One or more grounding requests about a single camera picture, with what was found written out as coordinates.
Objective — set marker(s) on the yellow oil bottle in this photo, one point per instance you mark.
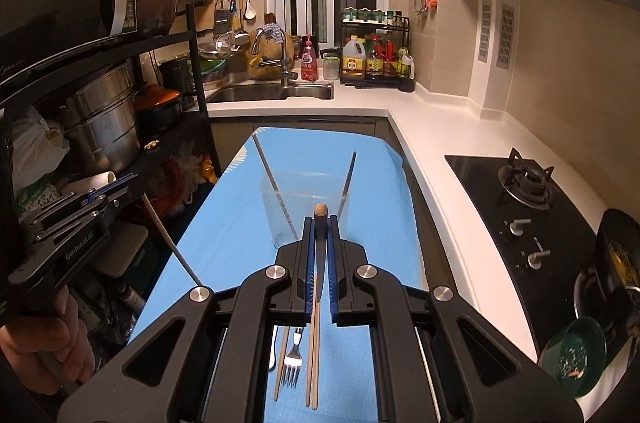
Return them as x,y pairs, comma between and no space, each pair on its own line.
353,59

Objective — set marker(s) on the glass jar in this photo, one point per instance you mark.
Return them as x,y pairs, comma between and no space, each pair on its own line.
331,66

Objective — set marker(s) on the black gas stove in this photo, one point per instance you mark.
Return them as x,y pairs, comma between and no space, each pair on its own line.
542,238

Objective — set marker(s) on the black wok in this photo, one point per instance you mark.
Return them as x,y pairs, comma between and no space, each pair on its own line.
617,264

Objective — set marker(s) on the black microwave oven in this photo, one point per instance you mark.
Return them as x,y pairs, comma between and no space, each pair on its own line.
51,26

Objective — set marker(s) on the orange pot lid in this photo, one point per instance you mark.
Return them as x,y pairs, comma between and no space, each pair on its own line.
154,96

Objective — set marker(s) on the green cooking pot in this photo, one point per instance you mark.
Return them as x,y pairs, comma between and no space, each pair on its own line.
575,358

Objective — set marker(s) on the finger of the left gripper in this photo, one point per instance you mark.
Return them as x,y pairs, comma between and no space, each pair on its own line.
112,197
118,183

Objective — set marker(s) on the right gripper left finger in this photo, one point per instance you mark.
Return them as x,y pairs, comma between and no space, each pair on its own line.
206,358

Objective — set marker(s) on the clear plastic utensil holder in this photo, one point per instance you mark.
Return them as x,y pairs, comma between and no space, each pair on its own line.
301,192

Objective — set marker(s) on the stainless steel stockpot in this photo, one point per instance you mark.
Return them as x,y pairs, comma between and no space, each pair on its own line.
99,120

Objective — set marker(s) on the blue table cloth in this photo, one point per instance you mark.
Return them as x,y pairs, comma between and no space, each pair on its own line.
229,238

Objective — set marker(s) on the hanging white ladle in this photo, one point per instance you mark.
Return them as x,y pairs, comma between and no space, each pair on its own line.
249,11

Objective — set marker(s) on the dark bowl on shelf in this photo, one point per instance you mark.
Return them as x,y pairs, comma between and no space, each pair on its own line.
156,16

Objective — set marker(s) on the grey handled metal fork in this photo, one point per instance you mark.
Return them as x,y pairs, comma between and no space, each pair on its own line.
293,361

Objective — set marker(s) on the green snack bag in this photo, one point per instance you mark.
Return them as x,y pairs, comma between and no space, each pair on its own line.
37,195

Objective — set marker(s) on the steel kitchen sink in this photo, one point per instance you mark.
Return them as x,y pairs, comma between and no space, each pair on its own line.
270,91

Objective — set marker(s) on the black spice rack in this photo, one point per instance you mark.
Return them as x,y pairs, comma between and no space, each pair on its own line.
386,39

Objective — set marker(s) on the kitchen faucet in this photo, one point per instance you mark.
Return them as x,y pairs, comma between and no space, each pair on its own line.
270,55

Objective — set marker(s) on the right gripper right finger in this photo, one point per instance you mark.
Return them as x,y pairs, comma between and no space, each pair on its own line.
435,357

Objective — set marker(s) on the white paper roll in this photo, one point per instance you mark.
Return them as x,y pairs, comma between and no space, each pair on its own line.
94,182

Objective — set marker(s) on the person's left hand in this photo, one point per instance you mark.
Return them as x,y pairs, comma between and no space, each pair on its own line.
64,335

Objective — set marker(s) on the black metal shelf rack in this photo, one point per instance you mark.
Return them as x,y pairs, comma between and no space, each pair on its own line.
33,143

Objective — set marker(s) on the red dish soap bottle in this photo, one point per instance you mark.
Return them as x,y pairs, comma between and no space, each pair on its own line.
309,61

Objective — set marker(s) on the white ceramic spoon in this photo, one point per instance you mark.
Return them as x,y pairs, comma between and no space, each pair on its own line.
272,355

